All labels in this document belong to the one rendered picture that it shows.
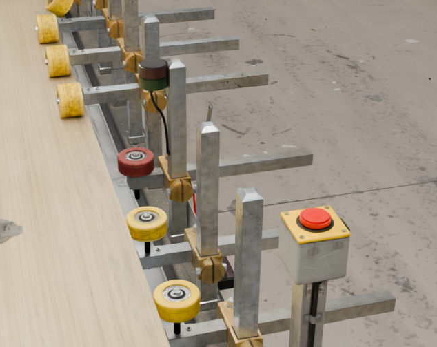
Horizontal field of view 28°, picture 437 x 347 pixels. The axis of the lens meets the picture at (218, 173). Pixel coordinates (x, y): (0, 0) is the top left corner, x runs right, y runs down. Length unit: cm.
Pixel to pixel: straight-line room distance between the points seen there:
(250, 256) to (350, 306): 28
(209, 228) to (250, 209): 32
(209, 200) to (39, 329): 41
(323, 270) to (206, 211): 58
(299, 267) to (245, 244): 32
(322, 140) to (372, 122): 31
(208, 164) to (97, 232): 25
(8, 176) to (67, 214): 21
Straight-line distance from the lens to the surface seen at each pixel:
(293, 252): 109
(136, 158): 190
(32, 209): 175
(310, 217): 109
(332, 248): 109
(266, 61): 478
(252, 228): 138
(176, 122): 183
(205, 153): 158
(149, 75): 176
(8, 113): 215
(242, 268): 142
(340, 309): 162
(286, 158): 200
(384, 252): 324
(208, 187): 162
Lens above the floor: 182
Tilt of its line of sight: 30 degrees down
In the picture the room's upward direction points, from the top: 1 degrees clockwise
